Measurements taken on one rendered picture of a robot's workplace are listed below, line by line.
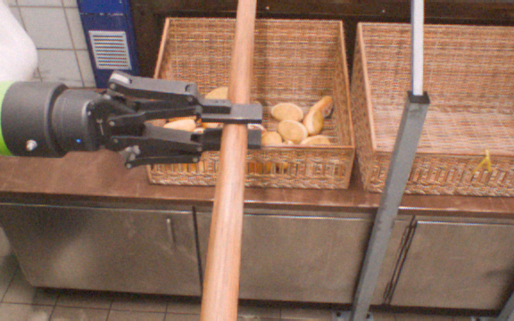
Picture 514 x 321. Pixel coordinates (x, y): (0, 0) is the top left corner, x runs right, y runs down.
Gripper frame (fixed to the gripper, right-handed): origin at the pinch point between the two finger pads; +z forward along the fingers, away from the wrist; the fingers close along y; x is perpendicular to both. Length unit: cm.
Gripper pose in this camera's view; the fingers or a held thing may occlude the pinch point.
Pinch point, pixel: (233, 126)
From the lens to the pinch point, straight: 58.8
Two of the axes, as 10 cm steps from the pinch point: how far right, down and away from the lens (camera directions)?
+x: -0.5, 6.6, -7.5
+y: -0.1, 7.5, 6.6
